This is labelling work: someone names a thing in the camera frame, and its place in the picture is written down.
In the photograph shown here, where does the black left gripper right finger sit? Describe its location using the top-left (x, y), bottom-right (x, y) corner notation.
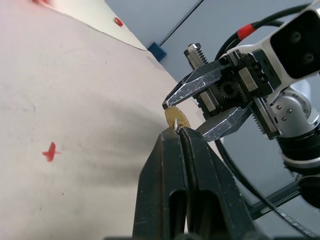
top-left (179, 126), bottom-right (256, 236)

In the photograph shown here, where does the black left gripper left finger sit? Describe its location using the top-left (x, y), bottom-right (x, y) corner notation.
top-left (131, 128), bottom-right (188, 238)

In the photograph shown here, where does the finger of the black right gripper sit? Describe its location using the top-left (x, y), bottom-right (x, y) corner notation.
top-left (195, 104), bottom-right (253, 143)
top-left (161, 59), bottom-right (226, 111)

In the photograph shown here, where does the brass padlock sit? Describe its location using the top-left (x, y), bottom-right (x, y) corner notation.
top-left (164, 106), bottom-right (192, 131)

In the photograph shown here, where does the blue box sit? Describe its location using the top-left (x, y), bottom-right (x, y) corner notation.
top-left (147, 42), bottom-right (168, 62)

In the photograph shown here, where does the dark rounded shape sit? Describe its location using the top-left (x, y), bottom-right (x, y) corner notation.
top-left (297, 174), bottom-right (320, 210)

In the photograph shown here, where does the red cross mark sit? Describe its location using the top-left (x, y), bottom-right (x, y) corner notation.
top-left (41, 141), bottom-right (62, 163)

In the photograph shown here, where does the white table sheet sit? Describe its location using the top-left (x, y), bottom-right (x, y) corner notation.
top-left (0, 0), bottom-right (227, 240)

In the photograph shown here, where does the blurred red object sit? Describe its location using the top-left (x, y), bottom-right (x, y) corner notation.
top-left (31, 0), bottom-right (66, 11)

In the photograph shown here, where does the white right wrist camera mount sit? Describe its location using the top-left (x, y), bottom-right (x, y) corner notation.
top-left (223, 3), bottom-right (320, 111)

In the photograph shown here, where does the black cable with red tape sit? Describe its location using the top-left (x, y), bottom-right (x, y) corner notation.
top-left (214, 3), bottom-right (320, 238)

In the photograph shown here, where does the dark metal frame bar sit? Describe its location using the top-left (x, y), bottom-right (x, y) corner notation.
top-left (248, 181), bottom-right (305, 222)

